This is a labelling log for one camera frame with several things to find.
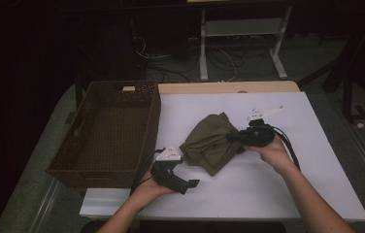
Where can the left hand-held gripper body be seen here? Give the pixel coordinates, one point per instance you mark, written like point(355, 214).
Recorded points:
point(167, 176)

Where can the black metal stand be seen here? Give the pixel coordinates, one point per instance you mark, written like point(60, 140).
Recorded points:
point(347, 97)

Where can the small white round object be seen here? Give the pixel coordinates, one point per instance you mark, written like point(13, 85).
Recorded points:
point(360, 125)

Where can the person's left hand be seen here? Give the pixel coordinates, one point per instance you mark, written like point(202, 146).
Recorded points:
point(148, 192)

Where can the brown woven basket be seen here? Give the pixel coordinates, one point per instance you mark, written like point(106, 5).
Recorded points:
point(112, 136)

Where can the white metal stand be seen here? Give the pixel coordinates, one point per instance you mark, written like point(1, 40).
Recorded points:
point(203, 48)

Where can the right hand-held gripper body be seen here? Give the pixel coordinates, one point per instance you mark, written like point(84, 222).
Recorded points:
point(258, 136)

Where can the person's right hand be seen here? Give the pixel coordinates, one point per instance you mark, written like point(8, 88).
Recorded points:
point(276, 155)

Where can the olive green shirt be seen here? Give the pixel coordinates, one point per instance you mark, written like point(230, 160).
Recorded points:
point(209, 142)

